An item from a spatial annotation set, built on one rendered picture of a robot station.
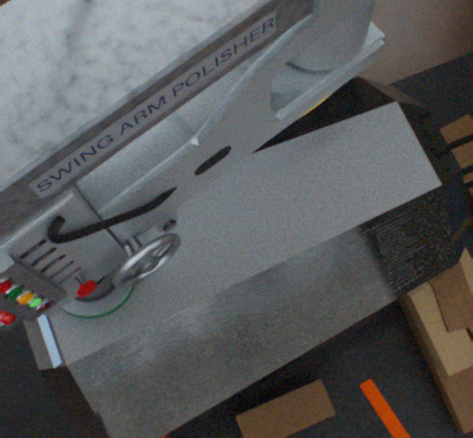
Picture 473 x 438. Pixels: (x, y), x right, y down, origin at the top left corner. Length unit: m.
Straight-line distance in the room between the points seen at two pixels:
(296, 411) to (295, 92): 1.25
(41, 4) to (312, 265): 1.00
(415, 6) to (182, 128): 1.93
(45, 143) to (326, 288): 1.05
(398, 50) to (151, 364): 1.66
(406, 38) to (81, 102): 2.14
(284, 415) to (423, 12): 1.63
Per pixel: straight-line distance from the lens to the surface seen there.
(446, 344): 2.38
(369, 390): 2.52
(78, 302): 1.71
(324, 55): 1.36
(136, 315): 1.73
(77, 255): 1.25
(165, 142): 1.21
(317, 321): 1.85
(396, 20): 2.97
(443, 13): 3.02
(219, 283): 1.72
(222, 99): 1.16
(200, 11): 0.96
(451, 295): 2.40
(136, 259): 1.29
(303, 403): 2.38
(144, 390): 1.83
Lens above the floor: 2.51
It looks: 73 degrees down
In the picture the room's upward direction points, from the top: 9 degrees counter-clockwise
